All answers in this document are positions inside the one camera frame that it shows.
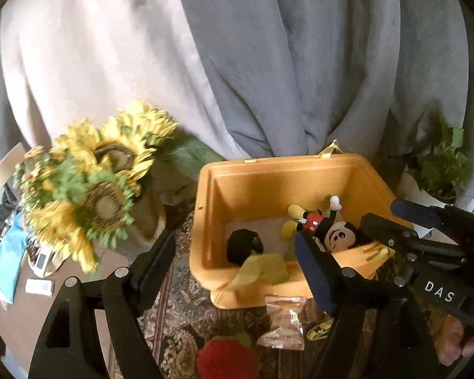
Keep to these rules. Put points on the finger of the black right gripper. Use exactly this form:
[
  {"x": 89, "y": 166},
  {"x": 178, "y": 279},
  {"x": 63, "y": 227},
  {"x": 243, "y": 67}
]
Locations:
[
  {"x": 391, "y": 234},
  {"x": 453, "y": 222}
]

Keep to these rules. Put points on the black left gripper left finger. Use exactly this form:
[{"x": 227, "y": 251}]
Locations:
[{"x": 69, "y": 346}]

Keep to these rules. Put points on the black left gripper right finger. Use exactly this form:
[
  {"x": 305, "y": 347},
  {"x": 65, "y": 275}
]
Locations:
[{"x": 402, "y": 346}]

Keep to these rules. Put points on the right hand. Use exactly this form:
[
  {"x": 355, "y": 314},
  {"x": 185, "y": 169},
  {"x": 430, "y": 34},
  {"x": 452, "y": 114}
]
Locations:
[{"x": 451, "y": 343}]

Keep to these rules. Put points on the white plant pot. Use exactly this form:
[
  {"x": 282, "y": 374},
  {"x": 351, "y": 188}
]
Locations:
[{"x": 412, "y": 189}]

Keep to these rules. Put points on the mickey mouse plush toy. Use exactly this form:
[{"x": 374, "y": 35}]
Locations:
[{"x": 327, "y": 228}]

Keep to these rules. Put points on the yellow black small item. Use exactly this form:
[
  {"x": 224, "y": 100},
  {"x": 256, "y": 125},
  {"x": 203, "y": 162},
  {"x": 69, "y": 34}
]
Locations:
[{"x": 320, "y": 330}]

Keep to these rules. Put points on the green potted plant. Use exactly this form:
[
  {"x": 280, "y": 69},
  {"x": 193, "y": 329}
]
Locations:
[{"x": 442, "y": 167}]

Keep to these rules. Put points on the small white box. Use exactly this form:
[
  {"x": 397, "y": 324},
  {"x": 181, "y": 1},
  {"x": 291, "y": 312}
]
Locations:
[{"x": 42, "y": 287}]

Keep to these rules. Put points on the clear wrapped snack packet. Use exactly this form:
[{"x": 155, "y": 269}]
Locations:
[{"x": 286, "y": 330}]

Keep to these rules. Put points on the blue cloth on table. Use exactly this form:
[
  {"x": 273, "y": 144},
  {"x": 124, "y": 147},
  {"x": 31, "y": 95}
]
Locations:
[{"x": 12, "y": 248}]

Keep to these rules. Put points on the yellow cloth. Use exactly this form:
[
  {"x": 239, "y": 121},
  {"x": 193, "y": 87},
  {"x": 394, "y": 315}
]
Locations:
[{"x": 265, "y": 268}]

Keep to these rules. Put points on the orange plastic storage box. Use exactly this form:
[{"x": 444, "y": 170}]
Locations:
[{"x": 255, "y": 194}]

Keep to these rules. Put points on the red fluffy plush toy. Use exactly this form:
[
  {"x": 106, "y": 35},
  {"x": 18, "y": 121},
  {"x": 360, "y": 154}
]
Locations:
[{"x": 226, "y": 357}]

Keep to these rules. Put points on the sunflower bouquet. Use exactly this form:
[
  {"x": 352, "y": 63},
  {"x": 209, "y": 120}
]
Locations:
[{"x": 125, "y": 149}]

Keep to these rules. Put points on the black plush toy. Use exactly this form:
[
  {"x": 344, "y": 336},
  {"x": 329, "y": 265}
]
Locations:
[{"x": 241, "y": 244}]

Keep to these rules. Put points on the grey draped curtain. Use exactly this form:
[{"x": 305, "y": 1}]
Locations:
[{"x": 249, "y": 78}]

